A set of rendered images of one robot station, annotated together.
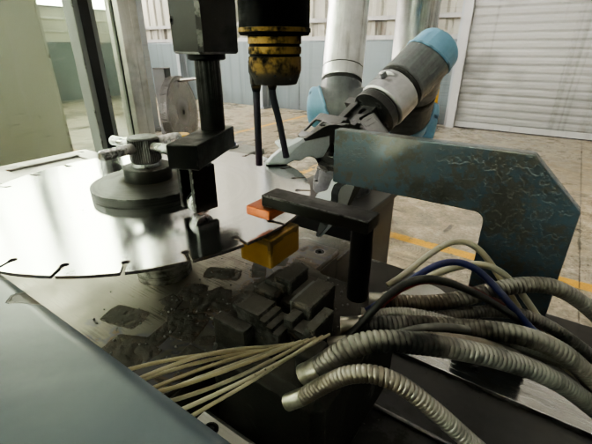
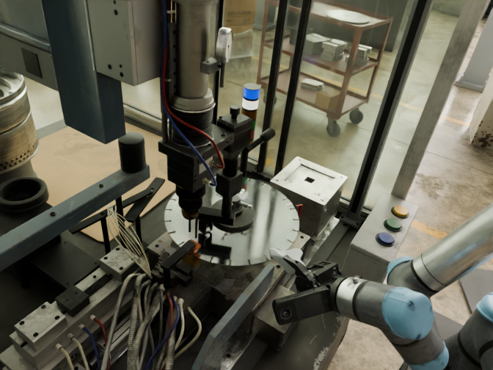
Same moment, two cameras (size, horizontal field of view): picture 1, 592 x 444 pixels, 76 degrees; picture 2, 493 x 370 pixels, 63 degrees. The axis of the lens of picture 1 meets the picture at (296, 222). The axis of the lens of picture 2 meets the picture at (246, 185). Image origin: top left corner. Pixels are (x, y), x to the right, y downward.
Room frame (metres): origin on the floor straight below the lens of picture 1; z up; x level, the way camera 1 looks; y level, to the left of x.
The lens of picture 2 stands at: (0.32, -0.60, 1.60)
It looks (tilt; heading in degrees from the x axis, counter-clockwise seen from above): 36 degrees down; 84
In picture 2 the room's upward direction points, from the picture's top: 7 degrees clockwise
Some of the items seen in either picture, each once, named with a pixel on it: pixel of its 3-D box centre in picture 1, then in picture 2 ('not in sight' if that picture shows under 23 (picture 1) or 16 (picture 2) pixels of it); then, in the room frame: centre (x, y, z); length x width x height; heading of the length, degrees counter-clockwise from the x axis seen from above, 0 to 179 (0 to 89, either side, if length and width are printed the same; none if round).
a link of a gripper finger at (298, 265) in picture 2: (327, 141); (298, 271); (0.50, -0.04, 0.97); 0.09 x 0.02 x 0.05; 125
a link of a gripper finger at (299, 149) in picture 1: (290, 146); (290, 255); (0.50, 0.01, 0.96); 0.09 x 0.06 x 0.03; 125
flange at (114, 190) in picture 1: (149, 176); (232, 211); (0.37, 0.15, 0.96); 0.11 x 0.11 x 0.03
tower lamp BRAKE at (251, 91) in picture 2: not in sight; (251, 91); (0.41, 0.45, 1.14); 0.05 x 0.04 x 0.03; 145
